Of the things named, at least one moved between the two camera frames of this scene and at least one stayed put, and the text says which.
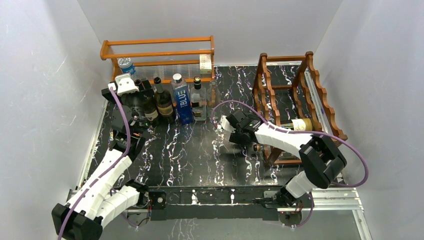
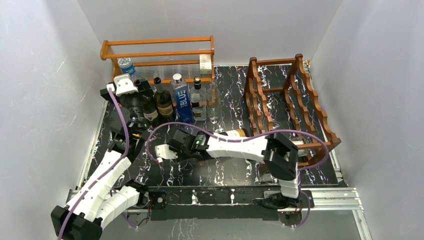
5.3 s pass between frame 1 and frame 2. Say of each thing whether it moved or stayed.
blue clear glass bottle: stayed
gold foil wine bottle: moved
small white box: stayed
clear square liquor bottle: stayed
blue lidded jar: stayed
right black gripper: moved
